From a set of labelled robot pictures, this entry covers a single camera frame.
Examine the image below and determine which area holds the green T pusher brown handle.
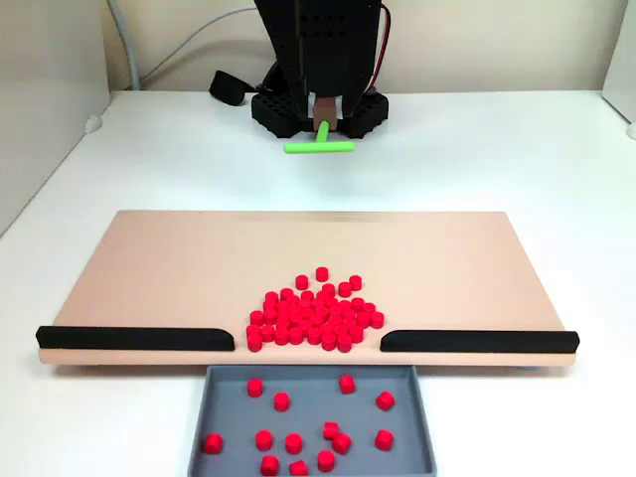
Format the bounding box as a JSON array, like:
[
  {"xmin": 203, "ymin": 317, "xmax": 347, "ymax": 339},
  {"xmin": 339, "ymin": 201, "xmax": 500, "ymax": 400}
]
[{"xmin": 283, "ymin": 94, "xmax": 356, "ymax": 156}]

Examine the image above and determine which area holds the beige flat board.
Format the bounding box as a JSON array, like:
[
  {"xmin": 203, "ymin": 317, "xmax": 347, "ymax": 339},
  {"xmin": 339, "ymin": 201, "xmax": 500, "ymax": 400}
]
[{"xmin": 37, "ymin": 210, "xmax": 580, "ymax": 372}]

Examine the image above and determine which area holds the grey plastic tray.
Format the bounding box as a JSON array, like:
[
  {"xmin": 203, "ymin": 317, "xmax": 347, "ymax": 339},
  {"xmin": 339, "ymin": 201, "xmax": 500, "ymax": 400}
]
[{"xmin": 187, "ymin": 365, "xmax": 438, "ymax": 474}]

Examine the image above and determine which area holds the red black white servo cable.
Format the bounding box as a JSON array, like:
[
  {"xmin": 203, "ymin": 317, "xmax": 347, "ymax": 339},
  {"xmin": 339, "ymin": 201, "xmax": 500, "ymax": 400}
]
[{"xmin": 365, "ymin": 2, "xmax": 394, "ymax": 95}]

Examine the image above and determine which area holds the black strap clamp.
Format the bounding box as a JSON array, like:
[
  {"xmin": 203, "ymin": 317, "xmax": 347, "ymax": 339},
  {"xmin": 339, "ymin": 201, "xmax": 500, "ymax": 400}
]
[{"xmin": 208, "ymin": 70, "xmax": 252, "ymax": 107}]

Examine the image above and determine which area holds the light grey cable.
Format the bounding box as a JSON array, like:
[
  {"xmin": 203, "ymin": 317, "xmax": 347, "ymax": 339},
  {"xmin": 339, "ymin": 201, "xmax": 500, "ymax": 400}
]
[{"xmin": 106, "ymin": 0, "xmax": 262, "ymax": 91}]

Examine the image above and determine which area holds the black foam rail strip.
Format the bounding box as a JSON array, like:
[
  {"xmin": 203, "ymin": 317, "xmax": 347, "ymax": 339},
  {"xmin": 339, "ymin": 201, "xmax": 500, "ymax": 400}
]
[
  {"xmin": 35, "ymin": 325, "xmax": 236, "ymax": 353},
  {"xmin": 380, "ymin": 328, "xmax": 580, "ymax": 355}
]

